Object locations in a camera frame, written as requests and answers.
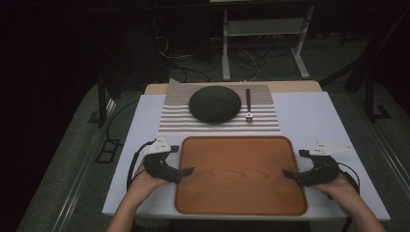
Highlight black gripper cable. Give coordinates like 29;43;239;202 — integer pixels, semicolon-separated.
126;138;157;191
337;160;362;196

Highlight brown wooden tray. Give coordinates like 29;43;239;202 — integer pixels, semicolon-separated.
174;135;308;217

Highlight white metal stand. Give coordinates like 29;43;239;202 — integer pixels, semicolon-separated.
220;4;316;82

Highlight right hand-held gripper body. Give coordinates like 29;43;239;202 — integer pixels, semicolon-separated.
294;140;355;189

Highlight tangle of floor cables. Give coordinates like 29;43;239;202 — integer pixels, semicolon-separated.
154;34;263;84

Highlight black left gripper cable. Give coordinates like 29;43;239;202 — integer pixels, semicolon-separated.
126;138;157;191

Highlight dark round plate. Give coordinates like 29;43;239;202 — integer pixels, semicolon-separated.
188;85;243;125

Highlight fork with brown handle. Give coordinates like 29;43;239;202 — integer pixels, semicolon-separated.
245;88;254;124

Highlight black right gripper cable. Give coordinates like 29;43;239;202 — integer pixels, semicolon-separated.
337;160;362;196

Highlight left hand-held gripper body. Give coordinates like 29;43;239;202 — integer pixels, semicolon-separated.
143;136;184;186

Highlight person's right hand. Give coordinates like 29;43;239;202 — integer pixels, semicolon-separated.
309;173;361;209

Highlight white board table cover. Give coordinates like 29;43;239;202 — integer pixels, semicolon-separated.
102;91;392;222

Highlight person's left hand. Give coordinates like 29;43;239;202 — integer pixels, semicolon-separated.
126;162;171;204

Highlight striped placemat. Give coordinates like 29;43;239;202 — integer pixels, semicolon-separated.
158;77;281;133

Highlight black floor cable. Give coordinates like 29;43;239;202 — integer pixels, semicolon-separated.
105;99;140;147

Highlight black metal stand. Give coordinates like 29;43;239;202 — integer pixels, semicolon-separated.
363;76;393;124
87;72;124;129

